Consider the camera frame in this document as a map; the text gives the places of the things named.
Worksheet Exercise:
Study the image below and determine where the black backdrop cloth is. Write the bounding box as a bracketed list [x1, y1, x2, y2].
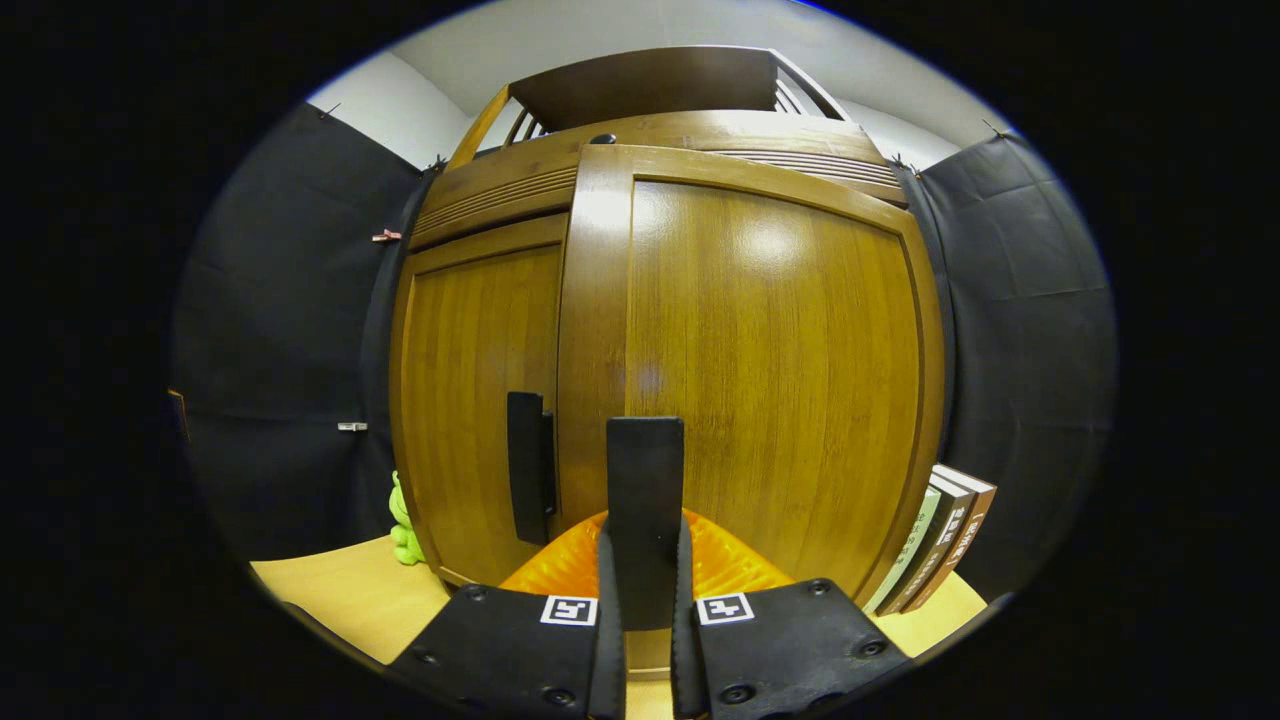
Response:
[168, 100, 1119, 601]

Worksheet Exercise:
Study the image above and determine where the wooden cabinet drawer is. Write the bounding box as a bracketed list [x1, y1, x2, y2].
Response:
[410, 110, 909, 251]

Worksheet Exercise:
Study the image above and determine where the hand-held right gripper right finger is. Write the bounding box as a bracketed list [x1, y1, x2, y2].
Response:
[670, 508, 913, 720]

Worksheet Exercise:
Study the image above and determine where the black door handle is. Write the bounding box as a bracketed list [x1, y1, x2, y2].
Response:
[506, 391, 557, 547]
[606, 416, 687, 631]

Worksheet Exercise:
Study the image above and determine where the dark grey book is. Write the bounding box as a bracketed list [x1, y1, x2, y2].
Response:
[880, 472, 976, 615]

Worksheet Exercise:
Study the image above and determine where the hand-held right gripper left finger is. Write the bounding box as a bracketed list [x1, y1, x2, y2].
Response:
[385, 510, 628, 720]

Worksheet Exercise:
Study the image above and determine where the green plush toy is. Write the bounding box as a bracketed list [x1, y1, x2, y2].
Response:
[388, 470, 428, 567]

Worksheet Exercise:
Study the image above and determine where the wooden shoe cabinet door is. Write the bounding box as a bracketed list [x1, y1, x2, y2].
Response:
[555, 143, 949, 641]
[388, 212, 569, 589]

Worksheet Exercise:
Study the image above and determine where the wooden double-door shoe cabinet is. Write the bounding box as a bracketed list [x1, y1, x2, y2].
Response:
[388, 45, 949, 681]

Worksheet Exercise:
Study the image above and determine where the green and white book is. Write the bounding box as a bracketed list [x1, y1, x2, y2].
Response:
[862, 486, 943, 613]

